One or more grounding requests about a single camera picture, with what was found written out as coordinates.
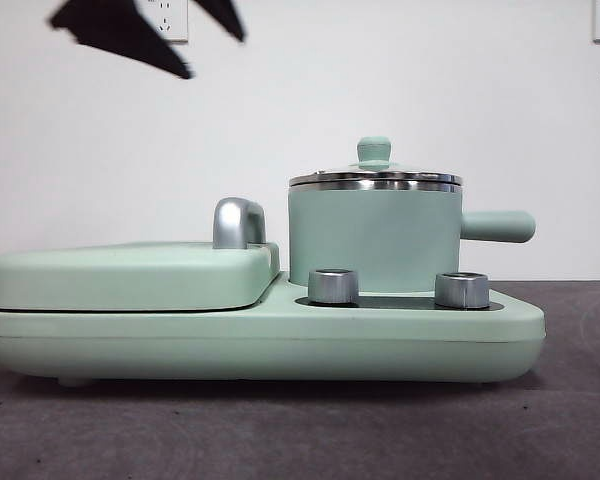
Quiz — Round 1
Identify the silver control knob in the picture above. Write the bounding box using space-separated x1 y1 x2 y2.
307 268 360 305
434 271 491 308

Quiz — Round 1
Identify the mint green breakfast machine base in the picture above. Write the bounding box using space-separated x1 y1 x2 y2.
0 269 547 390

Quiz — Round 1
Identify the mint green grill cover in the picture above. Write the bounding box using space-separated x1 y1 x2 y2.
0 241 281 312

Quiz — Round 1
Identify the mint green steamer pot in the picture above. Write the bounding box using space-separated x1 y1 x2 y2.
287 180 537 296

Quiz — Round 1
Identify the glass lid with mint knob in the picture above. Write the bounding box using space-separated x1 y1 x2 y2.
288 135 464 186

